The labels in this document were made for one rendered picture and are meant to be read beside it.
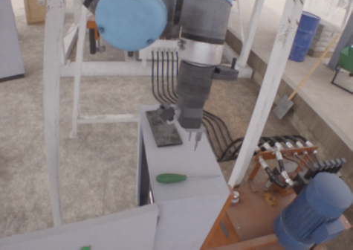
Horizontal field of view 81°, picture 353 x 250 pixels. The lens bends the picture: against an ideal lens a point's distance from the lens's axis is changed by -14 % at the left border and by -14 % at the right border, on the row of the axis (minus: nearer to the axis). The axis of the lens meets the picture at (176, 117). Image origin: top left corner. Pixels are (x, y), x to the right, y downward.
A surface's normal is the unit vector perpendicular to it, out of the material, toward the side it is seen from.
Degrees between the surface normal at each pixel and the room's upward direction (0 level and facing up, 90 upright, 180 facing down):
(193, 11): 98
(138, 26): 93
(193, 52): 77
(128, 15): 93
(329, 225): 0
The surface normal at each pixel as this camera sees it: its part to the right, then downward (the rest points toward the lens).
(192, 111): 0.29, 0.10
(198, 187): 0.14, -0.78
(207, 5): 0.01, 0.38
